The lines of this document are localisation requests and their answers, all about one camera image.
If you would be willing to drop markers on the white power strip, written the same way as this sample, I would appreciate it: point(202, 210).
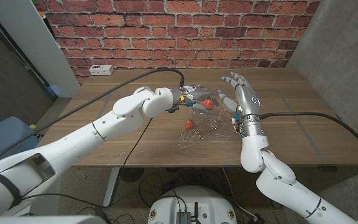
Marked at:
point(101, 70)

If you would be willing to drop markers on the red ball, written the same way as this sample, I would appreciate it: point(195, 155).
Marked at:
point(209, 104)

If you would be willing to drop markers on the clear plastic wrap sheet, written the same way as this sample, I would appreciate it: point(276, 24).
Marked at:
point(210, 130)

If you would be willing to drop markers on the small orange strawberry ball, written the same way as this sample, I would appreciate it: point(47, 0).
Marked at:
point(189, 124)

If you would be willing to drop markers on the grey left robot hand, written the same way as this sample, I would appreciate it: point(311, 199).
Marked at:
point(194, 93)

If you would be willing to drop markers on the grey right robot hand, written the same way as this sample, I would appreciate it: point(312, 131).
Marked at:
point(247, 102)

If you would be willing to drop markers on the red brick print backdrop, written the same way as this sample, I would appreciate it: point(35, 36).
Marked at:
point(179, 34)

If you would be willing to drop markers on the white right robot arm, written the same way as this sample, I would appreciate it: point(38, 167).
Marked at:
point(275, 174)

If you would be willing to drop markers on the white table leg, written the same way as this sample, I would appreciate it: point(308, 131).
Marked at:
point(110, 189)

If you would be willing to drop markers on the white partition panel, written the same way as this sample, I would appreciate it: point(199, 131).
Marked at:
point(33, 40)

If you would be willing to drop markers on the grey electronics box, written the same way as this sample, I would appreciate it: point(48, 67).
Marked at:
point(183, 217)

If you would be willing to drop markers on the blue plastic bin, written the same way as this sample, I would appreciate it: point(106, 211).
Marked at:
point(2, 137)

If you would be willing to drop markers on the white robot torso edge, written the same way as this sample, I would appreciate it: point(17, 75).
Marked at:
point(42, 220)

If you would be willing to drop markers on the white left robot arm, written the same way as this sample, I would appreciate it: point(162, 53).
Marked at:
point(73, 140)

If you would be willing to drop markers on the yellow-green tennis ball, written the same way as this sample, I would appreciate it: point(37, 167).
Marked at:
point(33, 127)

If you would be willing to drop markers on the black round floor fan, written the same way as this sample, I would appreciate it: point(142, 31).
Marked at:
point(131, 175)

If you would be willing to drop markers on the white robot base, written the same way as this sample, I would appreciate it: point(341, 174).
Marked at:
point(210, 202)

